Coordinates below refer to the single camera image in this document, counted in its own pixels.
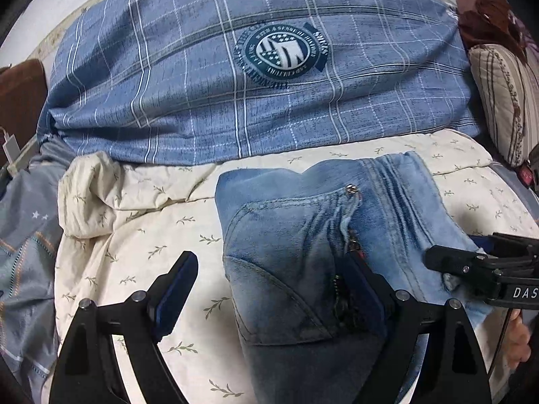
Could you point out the light blue denim pants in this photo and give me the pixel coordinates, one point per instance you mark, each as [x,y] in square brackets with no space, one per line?
[294,227]

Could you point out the brown cloth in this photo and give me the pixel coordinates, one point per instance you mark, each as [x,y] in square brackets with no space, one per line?
[484,17]

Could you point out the small red box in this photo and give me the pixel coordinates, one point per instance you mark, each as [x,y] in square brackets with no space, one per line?
[529,176]

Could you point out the grey star-print cloth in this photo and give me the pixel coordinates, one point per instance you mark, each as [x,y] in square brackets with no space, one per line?
[25,240]

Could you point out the brown headboard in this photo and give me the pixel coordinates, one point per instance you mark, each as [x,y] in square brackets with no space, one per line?
[21,96]

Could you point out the striped beige pillow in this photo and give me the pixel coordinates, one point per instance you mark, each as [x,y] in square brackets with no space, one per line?
[501,92]

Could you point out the blue plaid blanket with emblem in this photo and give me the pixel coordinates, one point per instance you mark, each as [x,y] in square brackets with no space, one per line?
[168,71]

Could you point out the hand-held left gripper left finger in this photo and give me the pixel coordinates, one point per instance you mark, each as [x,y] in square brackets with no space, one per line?
[174,298]

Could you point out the cream leaf-print quilt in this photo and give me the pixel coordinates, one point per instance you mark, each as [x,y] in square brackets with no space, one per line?
[147,227]

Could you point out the person's right hand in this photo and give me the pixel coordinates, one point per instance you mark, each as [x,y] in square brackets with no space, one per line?
[518,341]

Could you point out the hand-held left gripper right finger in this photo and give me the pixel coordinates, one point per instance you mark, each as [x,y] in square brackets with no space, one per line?
[364,292]

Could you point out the white charger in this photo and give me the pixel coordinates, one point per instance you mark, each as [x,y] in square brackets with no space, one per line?
[11,149]

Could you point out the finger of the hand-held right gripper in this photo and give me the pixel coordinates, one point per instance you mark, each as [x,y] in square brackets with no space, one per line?
[513,242]
[454,261]

